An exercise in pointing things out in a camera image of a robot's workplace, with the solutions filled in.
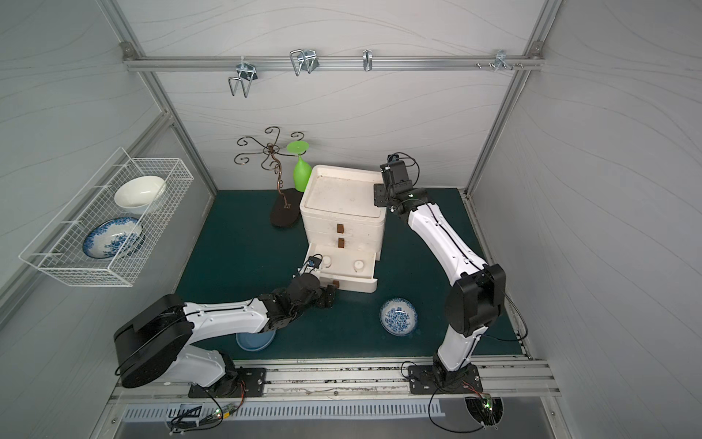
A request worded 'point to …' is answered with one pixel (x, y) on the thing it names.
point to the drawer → (348, 269)
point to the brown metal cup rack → (288, 207)
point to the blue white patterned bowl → (398, 316)
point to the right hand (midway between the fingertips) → (391, 187)
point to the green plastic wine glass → (303, 170)
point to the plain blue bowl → (255, 341)
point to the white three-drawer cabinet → (343, 218)
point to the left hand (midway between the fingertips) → (329, 285)
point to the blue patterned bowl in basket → (114, 238)
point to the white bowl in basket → (138, 195)
